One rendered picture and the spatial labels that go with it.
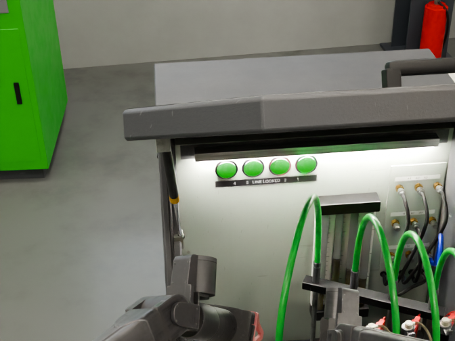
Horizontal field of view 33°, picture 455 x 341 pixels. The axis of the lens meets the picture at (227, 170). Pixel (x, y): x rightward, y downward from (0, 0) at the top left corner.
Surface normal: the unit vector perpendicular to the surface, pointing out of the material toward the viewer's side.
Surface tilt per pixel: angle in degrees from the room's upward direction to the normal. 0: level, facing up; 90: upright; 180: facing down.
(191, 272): 64
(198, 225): 90
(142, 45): 90
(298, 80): 0
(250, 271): 90
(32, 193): 0
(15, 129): 90
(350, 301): 44
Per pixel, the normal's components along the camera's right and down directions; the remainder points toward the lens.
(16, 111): 0.04, 0.55
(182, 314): 0.78, -0.15
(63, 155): -0.02, -0.84
